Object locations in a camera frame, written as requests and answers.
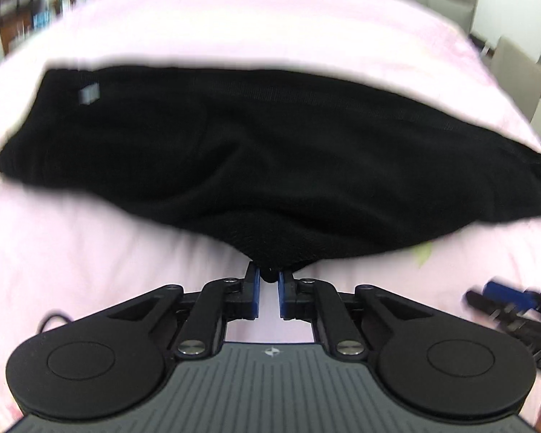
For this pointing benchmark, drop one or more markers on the wooden bookshelf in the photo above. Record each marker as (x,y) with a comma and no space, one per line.
(9,27)

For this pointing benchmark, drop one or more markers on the pink floral bedsheet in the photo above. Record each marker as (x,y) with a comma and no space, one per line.
(261,22)

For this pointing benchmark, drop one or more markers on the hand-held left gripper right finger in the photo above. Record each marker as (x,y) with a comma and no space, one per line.
(282,297)

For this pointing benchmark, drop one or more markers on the black pants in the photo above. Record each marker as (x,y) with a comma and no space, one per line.
(270,158)

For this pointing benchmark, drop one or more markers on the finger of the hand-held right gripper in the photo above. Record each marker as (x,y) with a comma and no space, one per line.
(509,295)
(518,329)

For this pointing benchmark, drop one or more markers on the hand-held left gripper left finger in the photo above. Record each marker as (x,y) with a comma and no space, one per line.
(253,295)

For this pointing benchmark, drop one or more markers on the beige chair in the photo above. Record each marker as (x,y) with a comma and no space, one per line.
(516,76)

